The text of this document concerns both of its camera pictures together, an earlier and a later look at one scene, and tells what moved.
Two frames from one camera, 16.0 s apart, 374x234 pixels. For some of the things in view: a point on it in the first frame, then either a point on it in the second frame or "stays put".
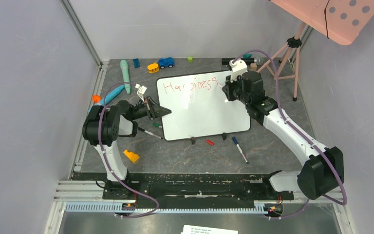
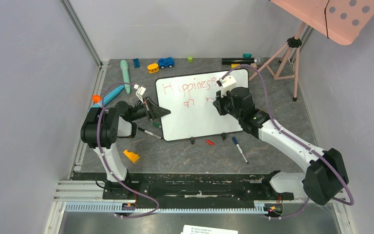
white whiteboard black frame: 198,107 stays put
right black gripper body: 230,91 -> 221,104
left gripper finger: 161,113 stays put
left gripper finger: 157,108 stays put
